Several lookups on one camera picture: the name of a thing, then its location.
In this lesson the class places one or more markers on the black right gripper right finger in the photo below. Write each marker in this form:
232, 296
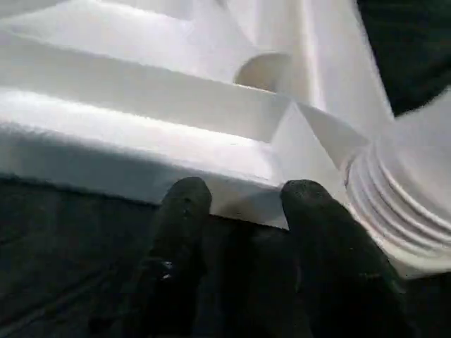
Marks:
334, 274

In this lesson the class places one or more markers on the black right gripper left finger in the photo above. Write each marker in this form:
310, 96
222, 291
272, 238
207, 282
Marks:
176, 264

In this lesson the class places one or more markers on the white plastic table leg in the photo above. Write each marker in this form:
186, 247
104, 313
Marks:
405, 197

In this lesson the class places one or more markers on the white plastic table top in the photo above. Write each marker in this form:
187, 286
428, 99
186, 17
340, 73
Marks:
105, 105

